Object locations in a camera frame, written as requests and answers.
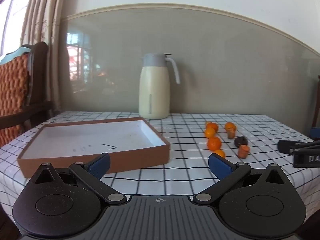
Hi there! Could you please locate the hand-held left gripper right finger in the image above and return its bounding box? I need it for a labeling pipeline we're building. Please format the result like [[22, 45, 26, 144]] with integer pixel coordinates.
[[192, 153, 292, 205]]

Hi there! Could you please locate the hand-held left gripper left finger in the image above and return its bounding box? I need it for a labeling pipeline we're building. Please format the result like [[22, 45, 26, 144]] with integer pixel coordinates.
[[25, 152, 128, 205]]

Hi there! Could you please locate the brownish orange fruit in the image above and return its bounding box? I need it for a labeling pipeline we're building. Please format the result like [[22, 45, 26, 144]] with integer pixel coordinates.
[[238, 145, 250, 158]]

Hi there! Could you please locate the brown cardboard box white inside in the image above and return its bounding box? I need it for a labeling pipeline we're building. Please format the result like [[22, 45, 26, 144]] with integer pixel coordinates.
[[17, 117, 170, 178]]

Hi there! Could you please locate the dark brown fruit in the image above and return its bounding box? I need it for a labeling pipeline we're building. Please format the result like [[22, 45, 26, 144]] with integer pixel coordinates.
[[234, 136, 248, 148]]

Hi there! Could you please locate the dark wooden furniture edge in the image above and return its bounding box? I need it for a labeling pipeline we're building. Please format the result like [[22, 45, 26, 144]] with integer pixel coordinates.
[[311, 75, 320, 131]]

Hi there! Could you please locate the white black checked tablecloth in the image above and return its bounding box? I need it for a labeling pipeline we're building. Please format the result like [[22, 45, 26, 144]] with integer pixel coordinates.
[[0, 111, 320, 214]]

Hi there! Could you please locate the cream thermos jug grey lid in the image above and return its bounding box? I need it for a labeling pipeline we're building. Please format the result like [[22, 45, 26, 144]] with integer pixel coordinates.
[[139, 52, 181, 120]]

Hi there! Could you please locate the dark wooden chair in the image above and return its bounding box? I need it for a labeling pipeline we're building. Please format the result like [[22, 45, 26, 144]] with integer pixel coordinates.
[[0, 42, 56, 132]]

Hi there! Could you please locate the orange knitted chair cushion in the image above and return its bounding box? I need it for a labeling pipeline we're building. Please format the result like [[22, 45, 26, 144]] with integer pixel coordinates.
[[0, 53, 29, 147]]

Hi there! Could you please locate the teal cloth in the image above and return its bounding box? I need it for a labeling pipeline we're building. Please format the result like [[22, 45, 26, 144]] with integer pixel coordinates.
[[0, 44, 32, 63]]

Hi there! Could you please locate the beige curtain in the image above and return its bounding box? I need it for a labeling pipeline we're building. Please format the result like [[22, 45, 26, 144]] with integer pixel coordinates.
[[0, 0, 83, 122]]

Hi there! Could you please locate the window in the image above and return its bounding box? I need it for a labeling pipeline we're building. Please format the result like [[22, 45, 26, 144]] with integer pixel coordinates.
[[0, 0, 28, 57]]

